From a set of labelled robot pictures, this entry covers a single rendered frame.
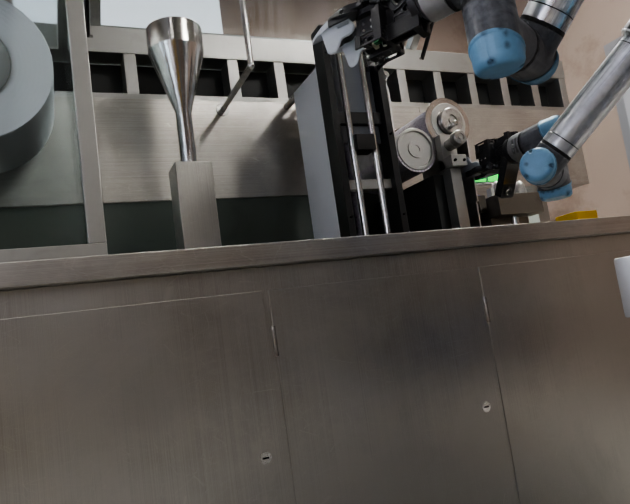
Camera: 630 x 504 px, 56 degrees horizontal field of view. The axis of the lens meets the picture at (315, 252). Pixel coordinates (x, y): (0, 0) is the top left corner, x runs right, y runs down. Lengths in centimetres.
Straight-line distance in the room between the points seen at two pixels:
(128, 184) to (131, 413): 82
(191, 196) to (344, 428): 65
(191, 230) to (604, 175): 314
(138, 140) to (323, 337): 87
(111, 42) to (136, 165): 36
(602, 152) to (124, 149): 313
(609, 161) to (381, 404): 314
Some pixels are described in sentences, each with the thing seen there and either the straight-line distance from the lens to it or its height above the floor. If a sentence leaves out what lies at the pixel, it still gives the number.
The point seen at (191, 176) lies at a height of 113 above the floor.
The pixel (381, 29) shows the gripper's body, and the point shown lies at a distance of 101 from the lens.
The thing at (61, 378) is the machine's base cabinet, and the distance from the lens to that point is 104.
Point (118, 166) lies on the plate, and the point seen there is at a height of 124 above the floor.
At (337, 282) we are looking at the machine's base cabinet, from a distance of 116.
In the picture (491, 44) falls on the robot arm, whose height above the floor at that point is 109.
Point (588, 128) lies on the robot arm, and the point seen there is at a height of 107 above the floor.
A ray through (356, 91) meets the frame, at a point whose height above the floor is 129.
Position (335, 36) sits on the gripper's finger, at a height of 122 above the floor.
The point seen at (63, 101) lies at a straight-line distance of 119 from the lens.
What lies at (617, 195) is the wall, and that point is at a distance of 408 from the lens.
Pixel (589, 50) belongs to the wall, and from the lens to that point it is 430.
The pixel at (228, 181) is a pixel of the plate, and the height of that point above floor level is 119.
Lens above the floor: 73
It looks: 7 degrees up
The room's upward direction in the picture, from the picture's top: 8 degrees counter-clockwise
